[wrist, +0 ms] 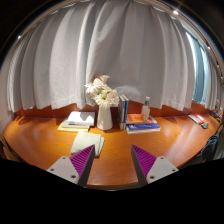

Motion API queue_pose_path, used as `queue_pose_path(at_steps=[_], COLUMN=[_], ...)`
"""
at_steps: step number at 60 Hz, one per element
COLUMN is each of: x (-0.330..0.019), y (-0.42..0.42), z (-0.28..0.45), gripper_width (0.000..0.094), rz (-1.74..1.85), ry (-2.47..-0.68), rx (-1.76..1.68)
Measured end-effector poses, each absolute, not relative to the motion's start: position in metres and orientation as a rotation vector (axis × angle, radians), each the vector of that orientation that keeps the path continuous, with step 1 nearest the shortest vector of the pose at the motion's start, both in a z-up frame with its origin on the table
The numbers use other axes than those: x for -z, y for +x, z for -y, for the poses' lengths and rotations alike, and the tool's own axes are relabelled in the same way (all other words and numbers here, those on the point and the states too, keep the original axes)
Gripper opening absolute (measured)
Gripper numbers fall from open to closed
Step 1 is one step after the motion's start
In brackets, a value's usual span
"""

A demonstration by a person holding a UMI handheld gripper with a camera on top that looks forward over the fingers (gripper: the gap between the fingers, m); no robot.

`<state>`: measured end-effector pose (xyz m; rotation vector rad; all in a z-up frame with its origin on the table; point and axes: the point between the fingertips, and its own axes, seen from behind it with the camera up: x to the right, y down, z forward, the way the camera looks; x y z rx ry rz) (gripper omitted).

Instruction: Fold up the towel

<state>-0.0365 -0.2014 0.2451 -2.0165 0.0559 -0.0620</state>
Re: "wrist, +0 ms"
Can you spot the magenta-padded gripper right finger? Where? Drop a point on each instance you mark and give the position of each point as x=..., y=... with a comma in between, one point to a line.
x=161, y=166

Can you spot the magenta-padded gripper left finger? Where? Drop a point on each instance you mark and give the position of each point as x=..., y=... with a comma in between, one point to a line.
x=64, y=167

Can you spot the pale green towel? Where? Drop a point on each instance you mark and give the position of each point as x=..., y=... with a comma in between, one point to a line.
x=85, y=141

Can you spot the yellow book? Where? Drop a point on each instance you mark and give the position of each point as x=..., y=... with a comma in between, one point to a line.
x=66, y=129

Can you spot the grey book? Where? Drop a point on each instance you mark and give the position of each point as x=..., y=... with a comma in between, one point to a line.
x=66, y=124

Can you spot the blue flat book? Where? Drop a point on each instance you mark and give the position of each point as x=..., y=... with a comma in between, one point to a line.
x=143, y=127

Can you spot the white book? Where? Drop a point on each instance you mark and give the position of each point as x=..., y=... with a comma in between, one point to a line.
x=81, y=117

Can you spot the orange flat book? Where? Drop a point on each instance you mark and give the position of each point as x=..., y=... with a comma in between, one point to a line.
x=135, y=119

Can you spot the clear plastic bottle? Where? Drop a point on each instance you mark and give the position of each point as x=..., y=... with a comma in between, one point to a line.
x=145, y=111

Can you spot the red and white booklet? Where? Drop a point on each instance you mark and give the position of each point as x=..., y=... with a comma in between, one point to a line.
x=196, y=118

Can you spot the small black object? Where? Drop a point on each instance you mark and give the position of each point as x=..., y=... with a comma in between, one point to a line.
x=205, y=125

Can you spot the white ceramic vase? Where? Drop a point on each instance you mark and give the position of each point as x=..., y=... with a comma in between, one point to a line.
x=104, y=118

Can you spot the blue upright book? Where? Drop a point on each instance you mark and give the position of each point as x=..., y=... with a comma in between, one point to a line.
x=126, y=108

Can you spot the dark upright book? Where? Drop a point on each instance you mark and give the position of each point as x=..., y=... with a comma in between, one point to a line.
x=120, y=111

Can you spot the white flower bouquet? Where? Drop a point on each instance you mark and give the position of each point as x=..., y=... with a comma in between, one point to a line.
x=101, y=93

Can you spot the window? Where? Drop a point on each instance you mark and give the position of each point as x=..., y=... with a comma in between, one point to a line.
x=200, y=70

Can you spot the white curtain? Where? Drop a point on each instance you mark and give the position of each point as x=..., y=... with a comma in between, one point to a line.
x=100, y=50

